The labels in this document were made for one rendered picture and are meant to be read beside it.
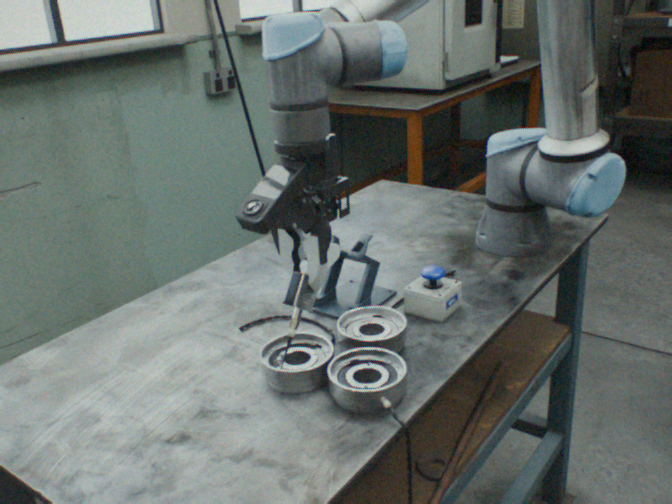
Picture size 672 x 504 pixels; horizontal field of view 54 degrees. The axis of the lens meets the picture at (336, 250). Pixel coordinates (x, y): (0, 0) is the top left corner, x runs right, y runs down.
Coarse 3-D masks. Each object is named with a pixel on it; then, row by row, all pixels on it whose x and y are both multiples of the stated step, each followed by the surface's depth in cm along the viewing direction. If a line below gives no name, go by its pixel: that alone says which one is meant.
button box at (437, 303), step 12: (420, 276) 112; (408, 288) 108; (420, 288) 108; (432, 288) 107; (444, 288) 108; (456, 288) 108; (408, 300) 109; (420, 300) 107; (432, 300) 106; (444, 300) 105; (456, 300) 109; (408, 312) 110; (420, 312) 108; (432, 312) 107; (444, 312) 106
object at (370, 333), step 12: (348, 312) 103; (360, 312) 104; (372, 312) 104; (384, 312) 104; (396, 312) 102; (336, 324) 100; (348, 324) 102; (360, 324) 101; (372, 324) 102; (384, 324) 101; (396, 324) 101; (348, 336) 96; (360, 336) 98; (372, 336) 98; (384, 336) 98; (396, 336) 96; (348, 348) 97; (384, 348) 95; (396, 348) 97
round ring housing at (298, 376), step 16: (304, 336) 98; (320, 336) 97; (272, 352) 95; (288, 352) 95; (304, 352) 95; (272, 368) 89; (288, 368) 91; (304, 368) 89; (320, 368) 90; (272, 384) 92; (288, 384) 89; (304, 384) 89; (320, 384) 92
